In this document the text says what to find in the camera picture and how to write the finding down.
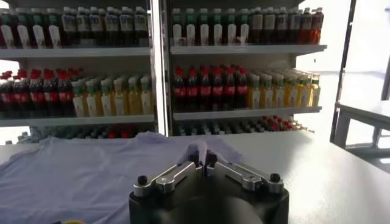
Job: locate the small yellow round object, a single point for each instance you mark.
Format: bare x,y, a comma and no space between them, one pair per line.
74,222

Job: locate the red drink bottle grey label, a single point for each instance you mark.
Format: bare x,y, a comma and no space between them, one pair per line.
317,25

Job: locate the dark slanted metal post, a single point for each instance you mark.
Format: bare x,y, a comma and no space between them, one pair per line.
344,61

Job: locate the grey shelf unit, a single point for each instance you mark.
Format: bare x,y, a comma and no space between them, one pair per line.
243,49
76,52

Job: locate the yellow juice bottle green label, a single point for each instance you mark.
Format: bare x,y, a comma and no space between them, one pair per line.
119,102
106,103
303,95
291,95
279,96
134,101
146,100
78,103
267,96
254,97
92,103
315,94

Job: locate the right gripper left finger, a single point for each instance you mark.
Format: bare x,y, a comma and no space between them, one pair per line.
170,179

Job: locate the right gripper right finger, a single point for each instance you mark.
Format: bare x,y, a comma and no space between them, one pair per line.
246,178

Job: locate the dark bottle grey square label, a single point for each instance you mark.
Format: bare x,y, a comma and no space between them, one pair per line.
269,25
294,25
126,25
306,25
257,25
96,25
82,25
111,25
69,25
140,25
282,25

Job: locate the purple t-shirt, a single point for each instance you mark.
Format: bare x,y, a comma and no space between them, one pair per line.
76,170

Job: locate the grey metal frame table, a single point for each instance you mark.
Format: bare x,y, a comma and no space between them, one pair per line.
341,128

